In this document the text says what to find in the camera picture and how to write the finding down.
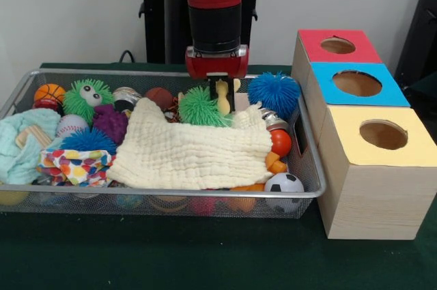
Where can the green puffer toy with eyes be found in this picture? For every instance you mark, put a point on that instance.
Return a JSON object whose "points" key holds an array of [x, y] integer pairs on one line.
{"points": [[76, 105], [201, 107]]}

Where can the mint green cloth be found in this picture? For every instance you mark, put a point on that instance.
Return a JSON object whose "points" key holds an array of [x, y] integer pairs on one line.
{"points": [[13, 163]]}

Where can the dark green table cloth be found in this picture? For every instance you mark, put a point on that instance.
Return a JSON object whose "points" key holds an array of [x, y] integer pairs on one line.
{"points": [[426, 83], [205, 256]]}

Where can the yellow plush toy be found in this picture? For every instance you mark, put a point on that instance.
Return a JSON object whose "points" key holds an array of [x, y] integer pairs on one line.
{"points": [[223, 102]]}

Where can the large blue puffer ball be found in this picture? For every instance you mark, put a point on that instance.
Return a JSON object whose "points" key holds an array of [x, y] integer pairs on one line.
{"points": [[273, 90]]}

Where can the small orange basketball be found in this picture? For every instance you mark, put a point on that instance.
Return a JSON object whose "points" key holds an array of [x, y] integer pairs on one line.
{"points": [[50, 93]]}

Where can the white polka dot cloth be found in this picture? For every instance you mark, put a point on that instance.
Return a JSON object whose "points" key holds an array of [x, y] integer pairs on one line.
{"points": [[78, 167]]}

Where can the black upright panel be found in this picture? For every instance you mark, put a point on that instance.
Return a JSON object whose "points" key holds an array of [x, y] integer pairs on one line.
{"points": [[423, 30]]}

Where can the wooden box with three holes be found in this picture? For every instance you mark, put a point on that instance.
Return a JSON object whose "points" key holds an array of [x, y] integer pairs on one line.
{"points": [[375, 201]]}

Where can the small soccer ball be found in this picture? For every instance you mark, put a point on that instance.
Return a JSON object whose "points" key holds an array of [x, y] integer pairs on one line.
{"points": [[283, 184]]}

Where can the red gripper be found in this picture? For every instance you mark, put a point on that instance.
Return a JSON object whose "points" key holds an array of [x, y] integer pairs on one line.
{"points": [[218, 63]]}

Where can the shallow metal mesh bin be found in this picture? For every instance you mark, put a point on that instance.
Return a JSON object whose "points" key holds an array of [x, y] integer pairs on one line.
{"points": [[102, 206]]}

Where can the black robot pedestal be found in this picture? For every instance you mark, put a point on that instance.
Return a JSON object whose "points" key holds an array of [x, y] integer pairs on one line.
{"points": [[153, 30]]}

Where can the purple spiky rubber toy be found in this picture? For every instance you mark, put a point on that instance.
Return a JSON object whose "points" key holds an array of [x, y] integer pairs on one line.
{"points": [[111, 123]]}

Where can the cream muslin cloth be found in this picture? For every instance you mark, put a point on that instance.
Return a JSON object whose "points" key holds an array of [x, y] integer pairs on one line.
{"points": [[191, 153]]}

